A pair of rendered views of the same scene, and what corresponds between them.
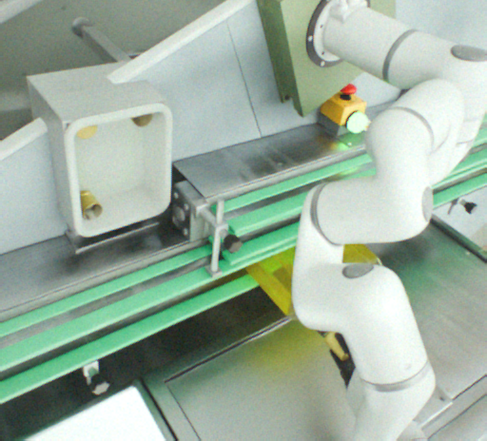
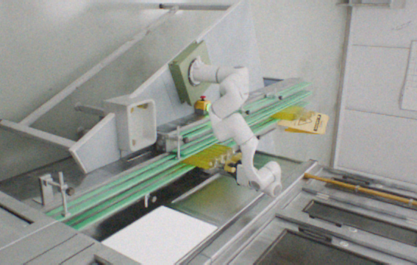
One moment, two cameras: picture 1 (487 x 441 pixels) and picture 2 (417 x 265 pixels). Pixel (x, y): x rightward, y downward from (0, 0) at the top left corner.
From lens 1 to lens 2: 108 cm
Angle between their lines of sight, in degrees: 24
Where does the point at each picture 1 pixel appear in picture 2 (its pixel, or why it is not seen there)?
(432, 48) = (228, 68)
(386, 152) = (226, 85)
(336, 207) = (218, 104)
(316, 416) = (229, 198)
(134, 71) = (137, 93)
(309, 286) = (218, 125)
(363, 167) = not seen: hidden behind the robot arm
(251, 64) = (170, 90)
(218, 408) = (195, 204)
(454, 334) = not seen: hidden behind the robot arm
